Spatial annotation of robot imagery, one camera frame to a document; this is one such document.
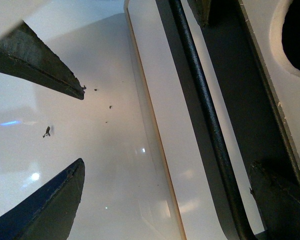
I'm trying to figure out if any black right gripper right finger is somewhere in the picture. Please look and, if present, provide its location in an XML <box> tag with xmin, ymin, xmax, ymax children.
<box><xmin>248</xmin><ymin>161</ymin><xmax>300</xmax><ymax>240</ymax></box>

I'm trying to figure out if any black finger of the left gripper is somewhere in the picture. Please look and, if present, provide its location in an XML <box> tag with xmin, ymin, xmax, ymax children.
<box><xmin>189</xmin><ymin>0</ymin><xmax>212</xmax><ymax>28</ymax></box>
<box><xmin>0</xmin><ymin>21</ymin><xmax>85</xmax><ymax>100</ymax></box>

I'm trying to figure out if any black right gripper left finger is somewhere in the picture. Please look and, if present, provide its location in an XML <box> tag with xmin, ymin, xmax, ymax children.
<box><xmin>0</xmin><ymin>158</ymin><xmax>85</xmax><ymax>240</ymax></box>

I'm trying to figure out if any black drawer handle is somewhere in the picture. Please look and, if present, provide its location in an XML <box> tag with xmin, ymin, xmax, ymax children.
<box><xmin>168</xmin><ymin>0</ymin><xmax>256</xmax><ymax>240</ymax></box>

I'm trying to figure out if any wooden drawer cabinet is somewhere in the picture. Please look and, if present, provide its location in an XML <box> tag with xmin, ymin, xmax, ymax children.
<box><xmin>123</xmin><ymin>0</ymin><xmax>186</xmax><ymax>240</ymax></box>

